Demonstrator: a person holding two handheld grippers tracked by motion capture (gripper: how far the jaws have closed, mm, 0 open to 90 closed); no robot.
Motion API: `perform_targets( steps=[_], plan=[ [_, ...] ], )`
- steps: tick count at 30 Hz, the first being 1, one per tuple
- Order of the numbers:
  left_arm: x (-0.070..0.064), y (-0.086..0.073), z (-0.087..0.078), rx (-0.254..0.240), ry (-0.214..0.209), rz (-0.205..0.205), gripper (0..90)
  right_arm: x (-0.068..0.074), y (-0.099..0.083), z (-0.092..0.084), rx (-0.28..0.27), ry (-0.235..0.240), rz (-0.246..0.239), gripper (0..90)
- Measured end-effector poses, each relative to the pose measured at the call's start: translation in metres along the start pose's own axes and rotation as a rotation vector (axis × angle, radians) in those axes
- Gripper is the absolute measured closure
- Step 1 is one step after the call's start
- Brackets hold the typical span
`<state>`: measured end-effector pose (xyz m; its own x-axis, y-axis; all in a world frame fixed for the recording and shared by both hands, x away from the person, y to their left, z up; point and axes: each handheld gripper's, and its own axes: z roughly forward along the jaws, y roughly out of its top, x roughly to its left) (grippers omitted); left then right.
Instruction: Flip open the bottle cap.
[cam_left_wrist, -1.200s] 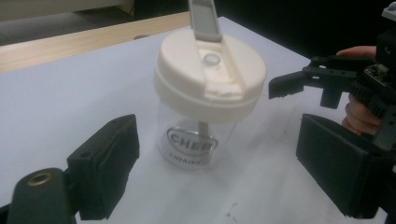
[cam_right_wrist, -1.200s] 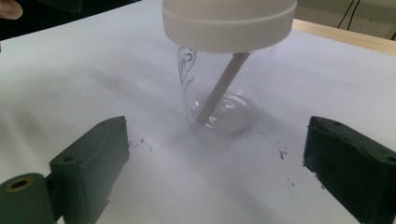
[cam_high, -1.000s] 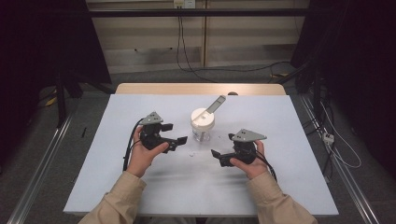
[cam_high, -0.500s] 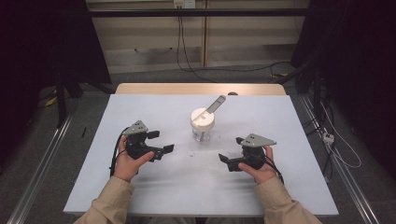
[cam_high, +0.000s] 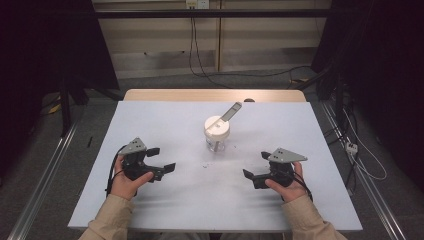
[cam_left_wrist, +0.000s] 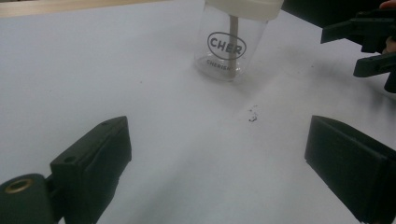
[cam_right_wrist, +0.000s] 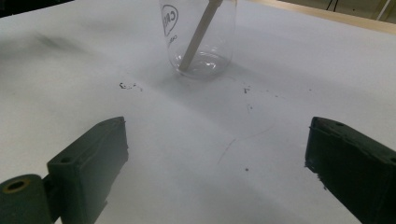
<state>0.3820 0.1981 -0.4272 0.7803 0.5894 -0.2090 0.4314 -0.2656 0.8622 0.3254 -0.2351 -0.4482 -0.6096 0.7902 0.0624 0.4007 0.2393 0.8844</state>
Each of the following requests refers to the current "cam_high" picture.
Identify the small dark table grommet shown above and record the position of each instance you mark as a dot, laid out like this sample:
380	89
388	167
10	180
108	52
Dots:
249	100

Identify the clear jar with white lid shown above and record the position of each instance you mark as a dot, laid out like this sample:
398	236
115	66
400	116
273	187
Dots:
216	130

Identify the person's left hand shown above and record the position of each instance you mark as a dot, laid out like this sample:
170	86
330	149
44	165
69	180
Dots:
123	186

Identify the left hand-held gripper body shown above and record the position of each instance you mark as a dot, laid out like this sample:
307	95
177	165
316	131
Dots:
133	150

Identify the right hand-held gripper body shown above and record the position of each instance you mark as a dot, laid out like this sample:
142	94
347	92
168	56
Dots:
283	156

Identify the black horizontal bar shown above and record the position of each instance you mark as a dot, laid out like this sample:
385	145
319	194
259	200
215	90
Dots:
213	13

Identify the person's right hand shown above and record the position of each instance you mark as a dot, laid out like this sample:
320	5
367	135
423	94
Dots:
293	191

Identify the white table board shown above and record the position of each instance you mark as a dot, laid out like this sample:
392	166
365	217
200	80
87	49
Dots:
186	200

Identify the aluminium floor rail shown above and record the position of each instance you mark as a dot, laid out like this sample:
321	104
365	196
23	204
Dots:
370	186
43	180

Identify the yellow floor tape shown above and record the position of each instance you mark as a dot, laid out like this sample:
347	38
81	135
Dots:
55	108

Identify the wooden table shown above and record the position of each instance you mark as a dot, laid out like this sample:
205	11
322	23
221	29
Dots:
166	95

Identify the white wall outlet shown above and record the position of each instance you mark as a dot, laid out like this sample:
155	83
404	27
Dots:
197	4

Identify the black metal stand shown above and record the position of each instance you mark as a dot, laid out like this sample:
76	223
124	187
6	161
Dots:
338	96
66	106

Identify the small dark crumbs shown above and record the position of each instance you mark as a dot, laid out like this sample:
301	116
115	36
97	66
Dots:
206	165

